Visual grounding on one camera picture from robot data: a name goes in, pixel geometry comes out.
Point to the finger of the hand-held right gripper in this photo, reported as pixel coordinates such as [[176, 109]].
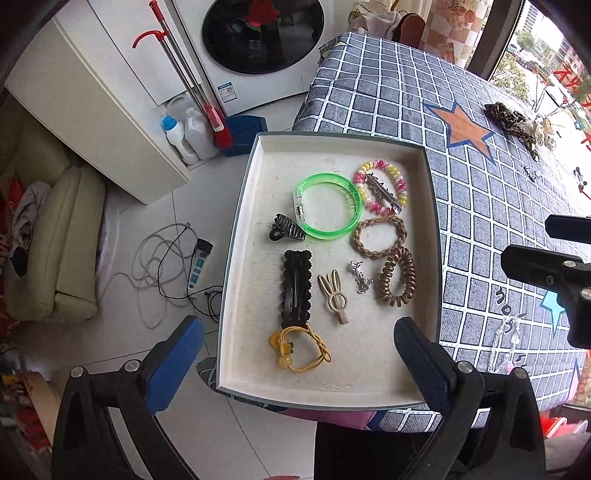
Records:
[[570, 227], [545, 272]]

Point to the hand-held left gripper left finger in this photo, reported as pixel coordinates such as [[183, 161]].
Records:
[[171, 369]]

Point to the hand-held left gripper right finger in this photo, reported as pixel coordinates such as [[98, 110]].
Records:
[[429, 369]]

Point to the beige rabbit hair clip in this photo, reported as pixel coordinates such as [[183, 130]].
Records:
[[339, 311]]

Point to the black snap hair clip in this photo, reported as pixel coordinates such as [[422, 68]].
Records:
[[295, 295]]

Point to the white tray grey rim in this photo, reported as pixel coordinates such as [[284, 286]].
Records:
[[258, 230]]

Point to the silver spiked hair clip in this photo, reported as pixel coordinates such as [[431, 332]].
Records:
[[381, 191]]

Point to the black claw hair clip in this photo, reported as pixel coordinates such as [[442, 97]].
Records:
[[288, 228]]

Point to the dark slipper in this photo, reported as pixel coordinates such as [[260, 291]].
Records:
[[207, 369]]

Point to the small silver charm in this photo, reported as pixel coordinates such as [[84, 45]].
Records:
[[529, 173]]

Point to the blue checked star tablecloth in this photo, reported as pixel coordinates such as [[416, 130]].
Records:
[[485, 221]]

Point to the pink cloth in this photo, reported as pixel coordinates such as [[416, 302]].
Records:
[[341, 417]]

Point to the leopard print scrunchie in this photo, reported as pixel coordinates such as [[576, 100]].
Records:
[[508, 119]]

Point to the red plastic bin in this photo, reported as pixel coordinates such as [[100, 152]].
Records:
[[558, 427]]

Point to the brown cardboard box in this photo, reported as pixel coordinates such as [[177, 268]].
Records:
[[27, 397]]

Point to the red window decal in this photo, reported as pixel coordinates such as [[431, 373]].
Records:
[[572, 78]]

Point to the beige sofa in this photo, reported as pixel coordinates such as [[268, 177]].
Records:
[[64, 244]]

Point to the green plastic bangle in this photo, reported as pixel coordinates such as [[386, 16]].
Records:
[[299, 207]]

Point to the pile of clothes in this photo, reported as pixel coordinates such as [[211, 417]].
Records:
[[30, 203]]

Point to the white bottle blue cap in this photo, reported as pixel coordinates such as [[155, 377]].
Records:
[[178, 143]]

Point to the floral checked curtain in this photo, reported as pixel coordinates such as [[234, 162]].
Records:
[[452, 32]]

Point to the blue dustpan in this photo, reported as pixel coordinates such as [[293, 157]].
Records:
[[244, 131]]

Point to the brown chair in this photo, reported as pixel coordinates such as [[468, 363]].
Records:
[[411, 30]]

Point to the white cabinet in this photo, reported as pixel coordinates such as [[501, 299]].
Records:
[[92, 115]]

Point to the light garment on chair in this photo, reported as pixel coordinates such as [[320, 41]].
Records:
[[378, 23]]

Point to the white washing machine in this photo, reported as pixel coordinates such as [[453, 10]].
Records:
[[263, 37]]

